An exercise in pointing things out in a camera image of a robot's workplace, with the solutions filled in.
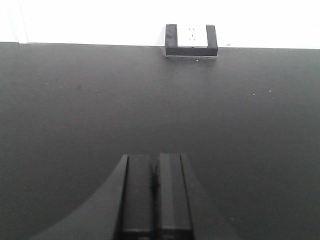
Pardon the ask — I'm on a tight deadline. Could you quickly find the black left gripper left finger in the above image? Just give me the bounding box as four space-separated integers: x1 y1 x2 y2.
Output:
114 154 154 240

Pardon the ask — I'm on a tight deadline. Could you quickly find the black power outlet box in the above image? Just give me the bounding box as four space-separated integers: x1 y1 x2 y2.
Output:
164 24 218 57

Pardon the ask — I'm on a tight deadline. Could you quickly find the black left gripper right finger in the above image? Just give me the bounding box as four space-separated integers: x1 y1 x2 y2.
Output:
155 153 194 240

